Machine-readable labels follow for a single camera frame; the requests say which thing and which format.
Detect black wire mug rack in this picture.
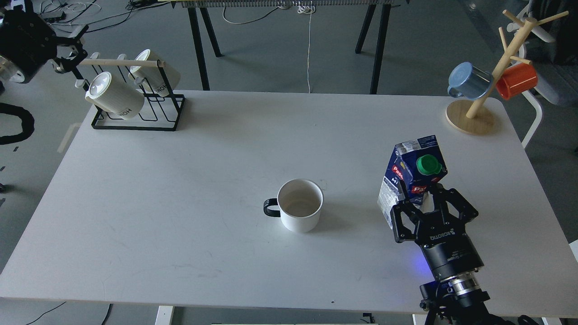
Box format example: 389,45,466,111
75,53,185,131

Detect orange mug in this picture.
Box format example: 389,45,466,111
496,63,538,100

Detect black trestle table legs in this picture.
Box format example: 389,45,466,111
187,0,392,95

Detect wooden mug tree stand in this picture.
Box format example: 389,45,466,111
446,10,569,135

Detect white mug black handle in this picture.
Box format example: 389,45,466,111
263,179,324,234

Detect blue metallic mug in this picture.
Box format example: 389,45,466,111
447,62,494,100

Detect white chair frame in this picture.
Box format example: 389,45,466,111
506,0,557,148

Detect blue milk carton green cap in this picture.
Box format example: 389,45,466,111
378,135,448,228

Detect white ribbed mug front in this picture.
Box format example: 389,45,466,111
85,71,145,120

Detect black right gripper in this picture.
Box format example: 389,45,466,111
390,181,485,284

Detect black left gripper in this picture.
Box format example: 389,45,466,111
0,9,89,83

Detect white ribbed mug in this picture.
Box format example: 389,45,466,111
128,49,181,97
85,71,145,120

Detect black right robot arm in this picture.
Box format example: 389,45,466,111
390,181,510,325

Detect white hanging cord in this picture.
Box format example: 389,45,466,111
296,4,317,93

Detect white ribbed mug rear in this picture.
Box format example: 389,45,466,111
128,49,181,97

